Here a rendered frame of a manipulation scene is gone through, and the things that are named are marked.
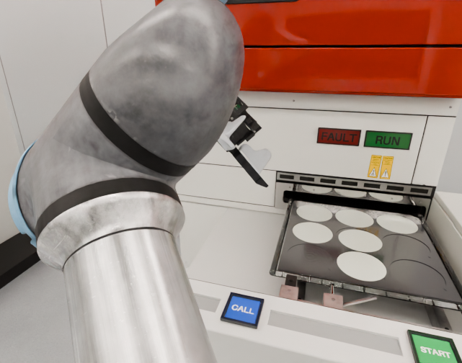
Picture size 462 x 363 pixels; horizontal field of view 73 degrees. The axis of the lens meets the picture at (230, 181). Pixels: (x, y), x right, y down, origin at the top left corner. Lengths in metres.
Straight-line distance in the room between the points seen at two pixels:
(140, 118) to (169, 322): 0.13
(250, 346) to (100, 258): 0.31
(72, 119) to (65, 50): 3.02
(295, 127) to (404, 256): 0.45
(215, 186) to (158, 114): 0.87
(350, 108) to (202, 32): 0.73
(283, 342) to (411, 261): 0.42
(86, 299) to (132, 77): 0.15
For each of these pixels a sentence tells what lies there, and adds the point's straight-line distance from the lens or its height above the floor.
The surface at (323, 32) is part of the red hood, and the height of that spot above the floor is 1.37.
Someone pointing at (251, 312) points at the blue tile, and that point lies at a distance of 0.51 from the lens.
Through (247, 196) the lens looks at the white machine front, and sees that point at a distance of 1.06.
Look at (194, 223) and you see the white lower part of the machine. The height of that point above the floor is 0.73.
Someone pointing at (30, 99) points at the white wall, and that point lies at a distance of 3.68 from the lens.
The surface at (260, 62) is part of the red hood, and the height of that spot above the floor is 1.30.
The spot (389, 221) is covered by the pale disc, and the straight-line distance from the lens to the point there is 0.96.
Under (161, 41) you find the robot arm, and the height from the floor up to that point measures 1.33.
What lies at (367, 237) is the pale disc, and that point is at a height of 0.90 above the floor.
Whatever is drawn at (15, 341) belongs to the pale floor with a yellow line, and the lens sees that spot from 2.04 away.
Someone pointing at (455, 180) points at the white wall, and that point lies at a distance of 2.74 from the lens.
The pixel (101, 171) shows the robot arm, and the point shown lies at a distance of 0.24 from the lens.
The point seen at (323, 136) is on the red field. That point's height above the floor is 1.10.
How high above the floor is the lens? 1.33
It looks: 23 degrees down
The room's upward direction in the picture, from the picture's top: straight up
